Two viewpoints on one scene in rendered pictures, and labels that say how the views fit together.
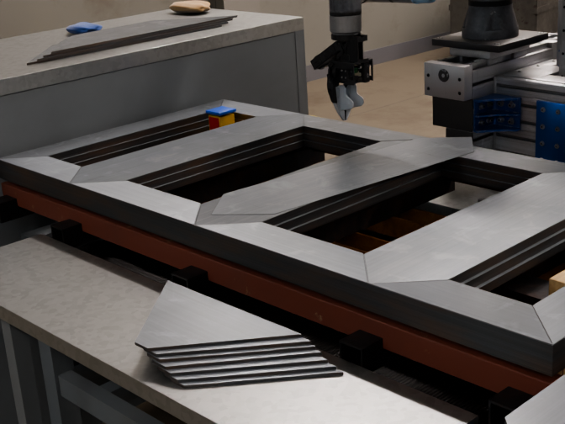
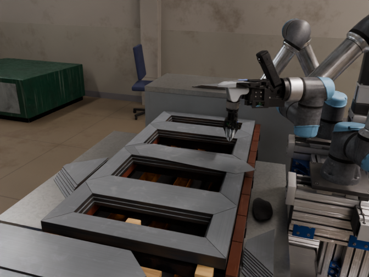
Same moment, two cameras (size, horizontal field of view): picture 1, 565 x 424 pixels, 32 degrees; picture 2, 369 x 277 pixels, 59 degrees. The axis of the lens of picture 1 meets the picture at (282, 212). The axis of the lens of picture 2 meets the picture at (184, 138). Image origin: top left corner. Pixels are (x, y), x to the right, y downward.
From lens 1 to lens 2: 191 cm
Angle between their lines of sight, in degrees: 53
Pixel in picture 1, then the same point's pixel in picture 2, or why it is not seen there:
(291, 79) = not seen: hidden behind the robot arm
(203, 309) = (90, 167)
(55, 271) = (120, 143)
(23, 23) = not seen: hidden behind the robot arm
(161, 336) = (70, 166)
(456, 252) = (117, 189)
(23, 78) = (179, 90)
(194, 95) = (245, 115)
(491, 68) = (309, 149)
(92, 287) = (112, 151)
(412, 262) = (105, 184)
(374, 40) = not seen: outside the picture
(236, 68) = (268, 111)
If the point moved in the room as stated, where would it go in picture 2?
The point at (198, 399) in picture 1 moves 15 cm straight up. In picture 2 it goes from (48, 183) to (44, 158)
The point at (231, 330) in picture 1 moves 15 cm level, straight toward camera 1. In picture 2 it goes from (77, 174) to (49, 181)
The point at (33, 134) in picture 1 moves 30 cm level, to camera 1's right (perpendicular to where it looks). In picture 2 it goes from (179, 107) to (200, 117)
